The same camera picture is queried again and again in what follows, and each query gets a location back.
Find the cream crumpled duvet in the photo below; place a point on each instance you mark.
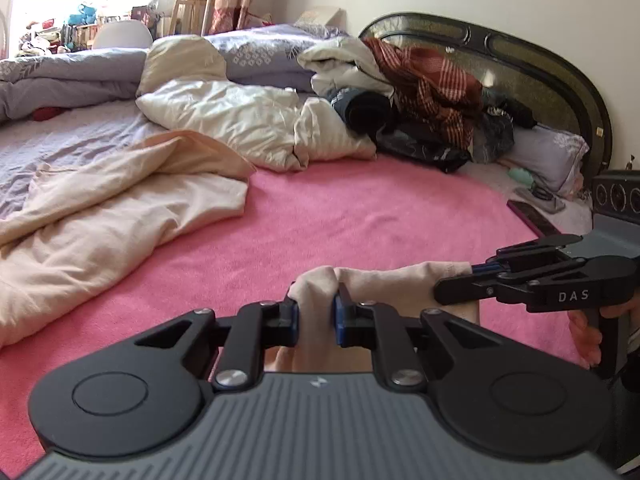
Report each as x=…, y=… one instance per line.
x=225, y=110

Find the small red cloth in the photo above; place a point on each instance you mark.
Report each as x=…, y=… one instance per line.
x=47, y=113

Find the shelf clutter of toys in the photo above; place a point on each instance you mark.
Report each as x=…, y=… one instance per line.
x=80, y=17

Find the mint green item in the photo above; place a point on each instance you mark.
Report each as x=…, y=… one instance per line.
x=520, y=176

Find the red plaid cloth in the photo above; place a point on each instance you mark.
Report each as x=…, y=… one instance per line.
x=430, y=90

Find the grey garment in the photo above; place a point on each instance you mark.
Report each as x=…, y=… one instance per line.
x=495, y=130

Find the lavender pillow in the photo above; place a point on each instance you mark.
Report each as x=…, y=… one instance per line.
x=545, y=155

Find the pink blanket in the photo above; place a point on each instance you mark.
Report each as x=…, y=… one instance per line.
x=375, y=210

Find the person's right hand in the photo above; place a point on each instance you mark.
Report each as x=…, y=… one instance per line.
x=582, y=337

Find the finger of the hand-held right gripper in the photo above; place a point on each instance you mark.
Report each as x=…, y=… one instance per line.
x=520, y=250
x=460, y=290

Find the grey bed sheet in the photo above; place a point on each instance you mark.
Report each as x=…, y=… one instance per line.
x=75, y=140

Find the dark blue rolled garment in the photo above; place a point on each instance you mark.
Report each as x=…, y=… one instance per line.
x=365, y=110

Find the dark ornate headboard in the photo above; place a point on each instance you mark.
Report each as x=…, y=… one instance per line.
x=550, y=90

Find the dark red phone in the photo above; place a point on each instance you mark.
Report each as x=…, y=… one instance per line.
x=530, y=217

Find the beige crumpled garment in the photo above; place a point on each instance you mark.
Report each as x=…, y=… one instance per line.
x=125, y=220

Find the beige pants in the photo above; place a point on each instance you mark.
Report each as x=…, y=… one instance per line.
x=395, y=285

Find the white garment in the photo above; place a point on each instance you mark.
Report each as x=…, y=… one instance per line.
x=340, y=65

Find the beige box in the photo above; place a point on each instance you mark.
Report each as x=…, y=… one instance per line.
x=322, y=16

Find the grey leaf-print quilt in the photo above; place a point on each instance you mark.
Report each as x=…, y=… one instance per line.
x=75, y=70

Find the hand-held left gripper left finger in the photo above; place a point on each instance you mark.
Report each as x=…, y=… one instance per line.
x=292, y=317

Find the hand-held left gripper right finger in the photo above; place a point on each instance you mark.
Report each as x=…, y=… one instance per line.
x=340, y=317

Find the white chair back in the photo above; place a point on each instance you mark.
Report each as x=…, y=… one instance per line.
x=122, y=35

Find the grey small pouch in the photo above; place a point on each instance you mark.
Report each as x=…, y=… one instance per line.
x=542, y=200

